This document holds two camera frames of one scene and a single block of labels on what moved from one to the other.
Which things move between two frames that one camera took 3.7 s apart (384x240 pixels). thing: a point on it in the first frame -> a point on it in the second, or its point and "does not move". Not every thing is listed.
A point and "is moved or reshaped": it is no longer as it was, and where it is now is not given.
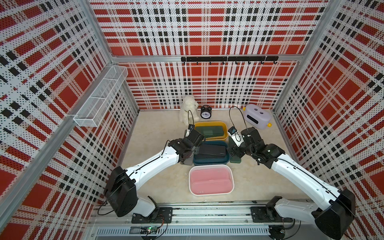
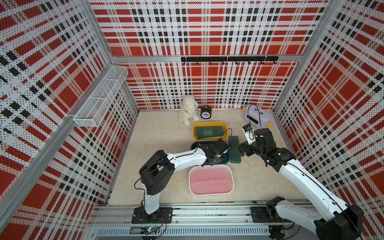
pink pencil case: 214,186 does not move
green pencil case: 211,131 does not move
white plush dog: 188,114 does not move
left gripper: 196,151 -> 209,145
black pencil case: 189,161 is moved or reshaped
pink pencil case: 215,174 does not move
